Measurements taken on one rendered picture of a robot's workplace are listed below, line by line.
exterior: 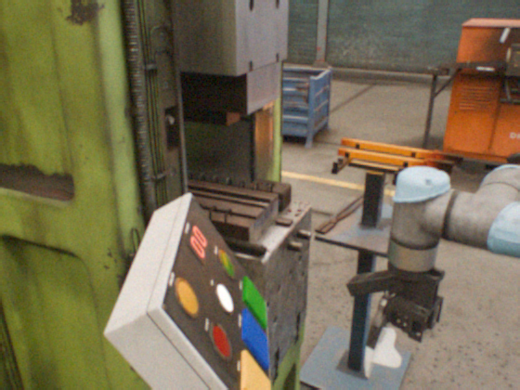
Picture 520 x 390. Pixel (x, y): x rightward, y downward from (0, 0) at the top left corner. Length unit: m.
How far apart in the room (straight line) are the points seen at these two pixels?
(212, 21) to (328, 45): 8.16
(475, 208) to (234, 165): 1.01
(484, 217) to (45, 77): 0.85
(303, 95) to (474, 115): 1.61
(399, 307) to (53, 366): 1.04
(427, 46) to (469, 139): 4.21
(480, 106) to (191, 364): 4.22
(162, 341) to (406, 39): 8.38
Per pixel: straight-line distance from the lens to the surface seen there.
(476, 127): 4.70
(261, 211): 1.28
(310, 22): 9.28
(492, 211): 0.72
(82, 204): 1.04
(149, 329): 0.60
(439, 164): 1.72
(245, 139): 1.54
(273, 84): 1.24
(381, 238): 1.76
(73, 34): 0.93
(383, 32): 8.88
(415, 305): 0.82
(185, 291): 0.65
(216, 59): 1.06
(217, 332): 0.69
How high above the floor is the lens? 1.54
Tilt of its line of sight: 24 degrees down
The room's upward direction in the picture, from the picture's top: straight up
